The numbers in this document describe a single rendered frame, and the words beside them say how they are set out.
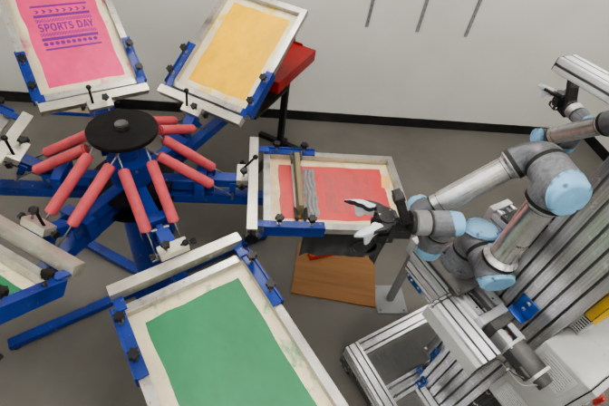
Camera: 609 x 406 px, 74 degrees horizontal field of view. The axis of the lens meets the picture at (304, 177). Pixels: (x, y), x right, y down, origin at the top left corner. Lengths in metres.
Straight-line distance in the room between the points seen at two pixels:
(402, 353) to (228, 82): 1.93
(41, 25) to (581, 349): 3.04
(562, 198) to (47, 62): 2.55
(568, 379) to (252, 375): 1.11
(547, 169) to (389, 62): 3.05
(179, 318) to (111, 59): 1.66
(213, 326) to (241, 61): 1.58
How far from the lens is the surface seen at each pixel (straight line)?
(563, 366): 1.80
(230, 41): 2.72
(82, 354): 2.89
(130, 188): 1.93
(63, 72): 2.75
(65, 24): 2.91
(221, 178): 2.13
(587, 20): 4.85
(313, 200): 2.17
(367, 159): 2.46
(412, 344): 2.73
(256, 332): 1.74
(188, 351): 1.72
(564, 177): 1.26
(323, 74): 4.11
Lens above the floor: 2.53
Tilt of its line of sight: 43 degrees down
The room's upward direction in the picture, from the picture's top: 10 degrees clockwise
